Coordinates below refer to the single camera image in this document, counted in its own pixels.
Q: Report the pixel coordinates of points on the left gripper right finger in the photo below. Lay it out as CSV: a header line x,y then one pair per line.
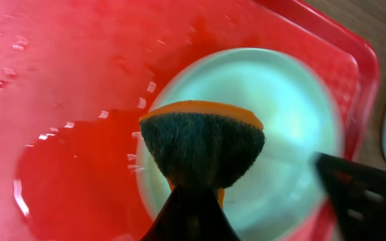
x,y
207,221

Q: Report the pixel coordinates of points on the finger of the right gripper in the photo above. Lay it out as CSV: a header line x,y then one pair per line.
x,y
358,196

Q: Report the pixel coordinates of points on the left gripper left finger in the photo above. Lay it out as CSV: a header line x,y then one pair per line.
x,y
171,222

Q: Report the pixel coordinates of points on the teal orange sponge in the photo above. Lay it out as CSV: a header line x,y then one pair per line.
x,y
202,146

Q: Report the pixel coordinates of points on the red plastic tray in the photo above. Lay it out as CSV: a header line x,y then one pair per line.
x,y
76,75

